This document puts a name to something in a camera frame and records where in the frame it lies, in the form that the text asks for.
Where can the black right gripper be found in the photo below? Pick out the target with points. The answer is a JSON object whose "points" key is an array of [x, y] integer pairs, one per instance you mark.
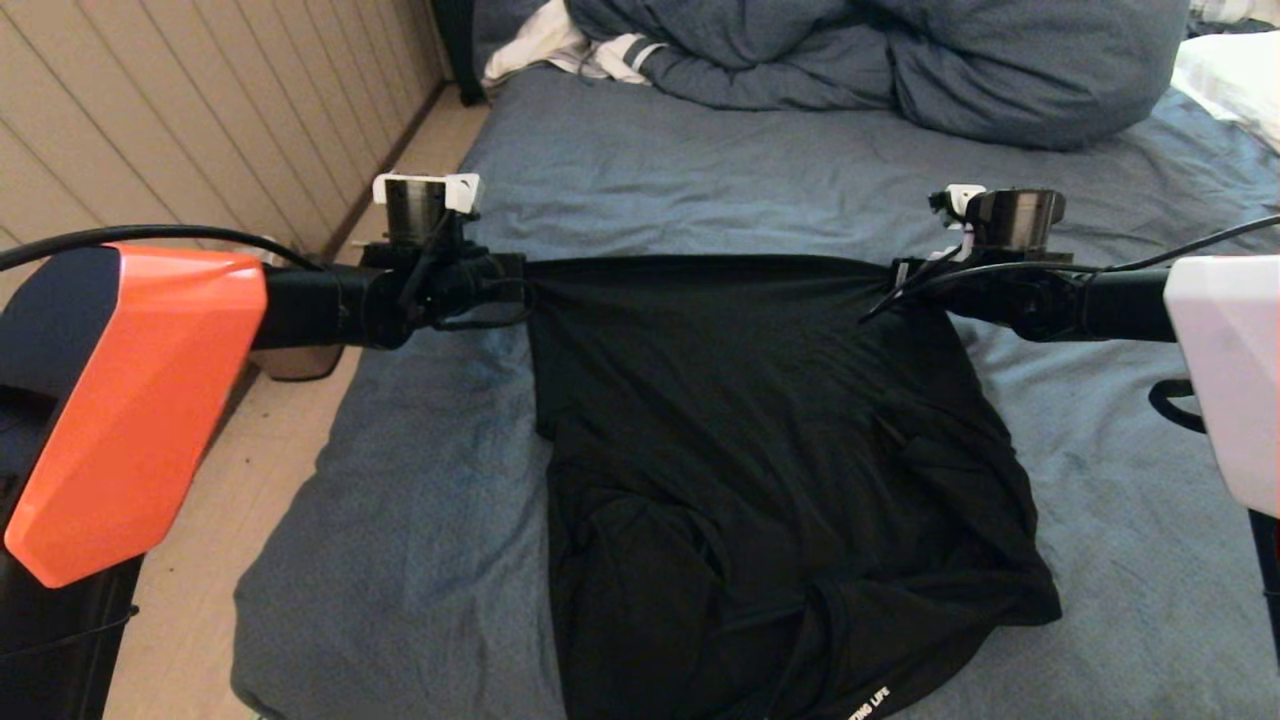
{"points": [[960, 290]]}

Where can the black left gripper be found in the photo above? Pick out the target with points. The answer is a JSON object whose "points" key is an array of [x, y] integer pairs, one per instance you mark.
{"points": [[490, 285]]}

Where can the black moon print t-shirt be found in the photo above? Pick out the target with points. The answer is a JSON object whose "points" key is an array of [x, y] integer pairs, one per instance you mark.
{"points": [[750, 450]]}

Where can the brown trash bin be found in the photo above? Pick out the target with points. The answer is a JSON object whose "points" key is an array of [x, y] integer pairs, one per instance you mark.
{"points": [[300, 365]]}

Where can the blue crumpled duvet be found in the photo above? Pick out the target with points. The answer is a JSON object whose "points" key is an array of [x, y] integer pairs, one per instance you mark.
{"points": [[950, 70]]}

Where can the dark bedside furniture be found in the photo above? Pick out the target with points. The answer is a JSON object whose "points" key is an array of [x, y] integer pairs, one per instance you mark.
{"points": [[460, 50]]}

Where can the white striped garment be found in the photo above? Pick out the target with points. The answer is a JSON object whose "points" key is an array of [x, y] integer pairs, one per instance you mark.
{"points": [[540, 50]]}

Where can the white pillow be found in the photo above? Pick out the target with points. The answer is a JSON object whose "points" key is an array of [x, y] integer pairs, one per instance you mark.
{"points": [[1235, 80]]}

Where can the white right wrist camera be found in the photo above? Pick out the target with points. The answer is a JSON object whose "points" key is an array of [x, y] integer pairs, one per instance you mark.
{"points": [[958, 205]]}

